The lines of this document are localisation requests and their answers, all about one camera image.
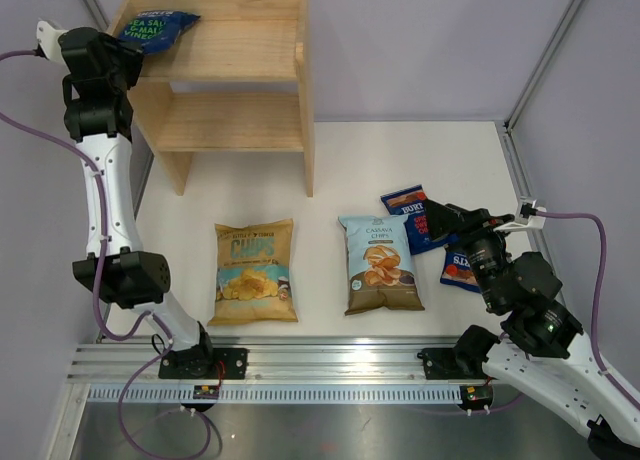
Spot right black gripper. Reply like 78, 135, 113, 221
421, 198, 514, 310

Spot blue spicy sweet chilli bag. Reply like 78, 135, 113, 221
380, 184, 456, 255

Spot blue sea salt vinegar bag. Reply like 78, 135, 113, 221
117, 10, 200, 55

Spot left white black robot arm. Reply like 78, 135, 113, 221
58, 27, 223, 379

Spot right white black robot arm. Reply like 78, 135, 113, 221
424, 198, 639, 459

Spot light blue cassava chips bag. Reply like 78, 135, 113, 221
338, 214, 424, 316

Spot wooden two-tier shelf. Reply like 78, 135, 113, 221
108, 0, 315, 195

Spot yellow kettle cooked chips bag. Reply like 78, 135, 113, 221
208, 218, 298, 326

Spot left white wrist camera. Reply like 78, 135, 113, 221
36, 19, 67, 64

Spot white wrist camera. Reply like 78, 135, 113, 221
495, 197, 546, 232
36, 19, 67, 64

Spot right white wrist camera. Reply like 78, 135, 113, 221
495, 197, 546, 232

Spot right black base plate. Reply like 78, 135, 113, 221
416, 347, 493, 382

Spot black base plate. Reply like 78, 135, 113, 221
158, 347, 249, 380
416, 347, 493, 382

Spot white slotted cable duct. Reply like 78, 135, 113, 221
87, 384, 462, 405

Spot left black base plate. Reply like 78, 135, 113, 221
158, 347, 249, 380

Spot aluminium mounting rail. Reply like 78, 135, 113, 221
66, 336, 456, 384

